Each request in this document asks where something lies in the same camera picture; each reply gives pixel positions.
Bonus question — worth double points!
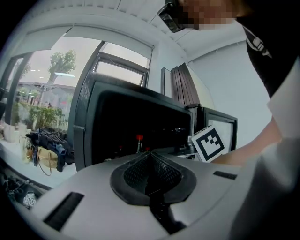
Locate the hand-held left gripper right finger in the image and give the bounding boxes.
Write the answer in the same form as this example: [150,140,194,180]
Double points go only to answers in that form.
[145,151,183,196]

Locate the person's right forearm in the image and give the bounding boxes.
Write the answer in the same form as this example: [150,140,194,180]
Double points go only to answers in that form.
[210,116,283,167]

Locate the pile of dark clothes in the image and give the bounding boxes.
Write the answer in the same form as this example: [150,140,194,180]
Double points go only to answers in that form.
[25,127,75,172]

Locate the large glass window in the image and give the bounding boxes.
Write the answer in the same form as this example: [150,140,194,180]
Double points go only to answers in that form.
[0,36,151,139]

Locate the white roller blind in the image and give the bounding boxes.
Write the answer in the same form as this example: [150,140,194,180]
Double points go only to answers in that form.
[24,22,155,60]

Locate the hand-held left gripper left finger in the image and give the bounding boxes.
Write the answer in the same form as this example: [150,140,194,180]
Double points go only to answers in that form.
[123,151,151,196]

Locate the white framed board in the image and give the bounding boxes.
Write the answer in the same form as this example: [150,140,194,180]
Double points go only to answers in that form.
[160,67,173,97]

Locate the black cable clutter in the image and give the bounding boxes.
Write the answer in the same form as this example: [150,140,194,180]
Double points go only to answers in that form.
[0,167,53,210]

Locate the black glass-door fridge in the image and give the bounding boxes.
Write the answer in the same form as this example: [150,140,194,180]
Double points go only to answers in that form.
[67,72,205,172]

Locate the woven straw bag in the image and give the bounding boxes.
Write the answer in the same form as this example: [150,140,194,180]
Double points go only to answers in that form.
[35,146,60,177]

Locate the black head-worn camera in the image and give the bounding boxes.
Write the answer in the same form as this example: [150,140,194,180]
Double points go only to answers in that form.
[157,0,186,33]

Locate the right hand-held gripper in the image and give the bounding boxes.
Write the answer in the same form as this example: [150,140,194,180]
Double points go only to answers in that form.
[187,125,225,163]

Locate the red-capped soda bottle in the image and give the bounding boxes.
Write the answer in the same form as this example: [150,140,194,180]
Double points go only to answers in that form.
[135,134,144,154]

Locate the small black glass-door cabinet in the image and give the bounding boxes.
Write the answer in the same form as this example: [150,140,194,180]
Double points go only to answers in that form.
[203,107,239,154]

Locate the person's head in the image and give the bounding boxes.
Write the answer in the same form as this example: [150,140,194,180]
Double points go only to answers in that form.
[178,0,255,31]

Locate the dark brown folded panels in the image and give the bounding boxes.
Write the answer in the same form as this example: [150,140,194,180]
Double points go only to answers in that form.
[170,62,203,106]

